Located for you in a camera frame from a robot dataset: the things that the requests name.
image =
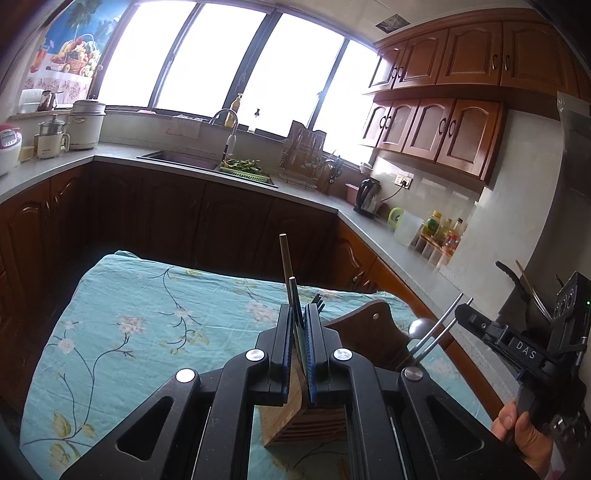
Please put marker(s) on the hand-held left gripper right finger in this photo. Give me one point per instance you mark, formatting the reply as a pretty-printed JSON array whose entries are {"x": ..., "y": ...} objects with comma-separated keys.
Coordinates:
[{"x": 313, "y": 355}]

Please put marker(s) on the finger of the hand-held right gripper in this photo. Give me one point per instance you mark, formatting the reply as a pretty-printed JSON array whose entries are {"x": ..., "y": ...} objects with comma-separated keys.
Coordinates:
[{"x": 475, "y": 323}]

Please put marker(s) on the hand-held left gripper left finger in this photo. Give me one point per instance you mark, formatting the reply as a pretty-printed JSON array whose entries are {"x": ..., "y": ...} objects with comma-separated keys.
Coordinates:
[{"x": 290, "y": 350}]

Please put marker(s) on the metal chopstick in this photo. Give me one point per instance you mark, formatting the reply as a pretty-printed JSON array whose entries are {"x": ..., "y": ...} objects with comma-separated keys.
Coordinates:
[
  {"x": 464, "y": 309},
  {"x": 450, "y": 308}
]

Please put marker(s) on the wooden utensil holder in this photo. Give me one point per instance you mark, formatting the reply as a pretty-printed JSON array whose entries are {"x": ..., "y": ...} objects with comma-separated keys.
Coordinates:
[{"x": 364, "y": 337}]

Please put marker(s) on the metal spoon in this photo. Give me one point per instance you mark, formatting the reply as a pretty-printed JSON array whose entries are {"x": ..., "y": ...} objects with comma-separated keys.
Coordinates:
[{"x": 420, "y": 327}]

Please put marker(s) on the person's right hand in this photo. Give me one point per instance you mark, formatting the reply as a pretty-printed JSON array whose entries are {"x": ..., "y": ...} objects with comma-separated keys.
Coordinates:
[{"x": 521, "y": 434}]

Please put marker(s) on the black wok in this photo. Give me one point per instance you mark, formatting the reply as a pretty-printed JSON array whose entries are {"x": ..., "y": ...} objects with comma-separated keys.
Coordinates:
[{"x": 515, "y": 279}]

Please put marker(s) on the row of spice jars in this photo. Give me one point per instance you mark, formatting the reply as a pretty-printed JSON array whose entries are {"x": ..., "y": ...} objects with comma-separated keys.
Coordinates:
[{"x": 431, "y": 251}]

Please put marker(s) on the cooking oil bottles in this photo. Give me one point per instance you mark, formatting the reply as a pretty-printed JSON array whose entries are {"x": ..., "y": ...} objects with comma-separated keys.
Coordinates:
[{"x": 436, "y": 224}]

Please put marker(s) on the teal floral tablecloth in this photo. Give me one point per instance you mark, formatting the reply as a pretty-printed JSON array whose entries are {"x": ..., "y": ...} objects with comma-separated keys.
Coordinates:
[{"x": 138, "y": 332}]

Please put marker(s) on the steel electric kettle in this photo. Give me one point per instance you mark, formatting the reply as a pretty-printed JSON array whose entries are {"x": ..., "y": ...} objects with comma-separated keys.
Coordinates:
[{"x": 368, "y": 198}]

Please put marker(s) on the pink container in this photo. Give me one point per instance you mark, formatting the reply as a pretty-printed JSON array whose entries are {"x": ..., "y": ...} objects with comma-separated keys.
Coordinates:
[{"x": 353, "y": 194}]

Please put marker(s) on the wooden base cabinets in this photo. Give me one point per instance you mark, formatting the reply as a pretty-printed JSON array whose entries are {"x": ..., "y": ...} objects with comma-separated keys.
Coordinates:
[{"x": 184, "y": 221}]

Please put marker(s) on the knife and scissors holder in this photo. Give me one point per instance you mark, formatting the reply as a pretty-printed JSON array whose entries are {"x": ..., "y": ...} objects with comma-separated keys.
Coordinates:
[{"x": 332, "y": 177}]

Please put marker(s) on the green basket of vegetables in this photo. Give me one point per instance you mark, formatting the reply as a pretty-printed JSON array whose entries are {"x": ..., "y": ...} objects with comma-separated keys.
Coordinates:
[{"x": 244, "y": 168}]

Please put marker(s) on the dish rack with cutting boards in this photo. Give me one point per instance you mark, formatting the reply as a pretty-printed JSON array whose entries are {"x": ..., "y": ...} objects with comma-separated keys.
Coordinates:
[{"x": 302, "y": 157}]

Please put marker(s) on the kitchen sink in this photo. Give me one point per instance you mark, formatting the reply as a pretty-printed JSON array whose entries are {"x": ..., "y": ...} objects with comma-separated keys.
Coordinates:
[{"x": 180, "y": 159}]

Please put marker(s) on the curved metal faucet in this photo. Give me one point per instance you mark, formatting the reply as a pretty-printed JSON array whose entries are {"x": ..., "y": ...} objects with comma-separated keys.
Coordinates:
[{"x": 229, "y": 134}]

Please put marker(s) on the wooden upper cabinets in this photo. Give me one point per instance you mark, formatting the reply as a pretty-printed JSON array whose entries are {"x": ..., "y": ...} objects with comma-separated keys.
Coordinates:
[{"x": 461, "y": 92}]

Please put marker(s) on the yellow soap bottle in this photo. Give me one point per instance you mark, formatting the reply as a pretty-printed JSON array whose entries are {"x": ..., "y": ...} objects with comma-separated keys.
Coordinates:
[{"x": 233, "y": 113}]

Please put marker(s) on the white dish cloth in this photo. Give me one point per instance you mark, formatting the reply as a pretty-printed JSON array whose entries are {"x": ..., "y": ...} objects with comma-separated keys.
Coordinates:
[{"x": 184, "y": 127}]

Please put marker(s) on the kitchen window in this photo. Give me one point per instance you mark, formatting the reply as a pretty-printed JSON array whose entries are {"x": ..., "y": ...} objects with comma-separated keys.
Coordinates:
[{"x": 240, "y": 60}]

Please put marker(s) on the large white electric cooker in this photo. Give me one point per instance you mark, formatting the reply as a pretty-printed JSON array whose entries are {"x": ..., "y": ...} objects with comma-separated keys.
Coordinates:
[{"x": 87, "y": 127}]

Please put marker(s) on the ceiling vent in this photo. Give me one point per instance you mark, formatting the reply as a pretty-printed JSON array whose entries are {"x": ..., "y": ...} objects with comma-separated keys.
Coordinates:
[{"x": 392, "y": 22}]

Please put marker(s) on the small white electric pot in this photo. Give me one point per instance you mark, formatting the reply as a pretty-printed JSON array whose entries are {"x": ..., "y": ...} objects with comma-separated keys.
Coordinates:
[{"x": 51, "y": 138}]

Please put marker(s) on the red and white rice cooker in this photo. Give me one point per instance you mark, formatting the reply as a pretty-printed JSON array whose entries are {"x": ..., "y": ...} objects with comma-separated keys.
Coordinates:
[{"x": 8, "y": 147}]

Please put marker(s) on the fruit print window blind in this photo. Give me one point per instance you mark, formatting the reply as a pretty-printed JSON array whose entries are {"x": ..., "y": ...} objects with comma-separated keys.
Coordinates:
[{"x": 74, "y": 41}]

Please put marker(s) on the wall socket with plug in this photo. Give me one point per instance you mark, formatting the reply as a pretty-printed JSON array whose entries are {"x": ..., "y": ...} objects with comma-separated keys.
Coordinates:
[{"x": 404, "y": 180}]

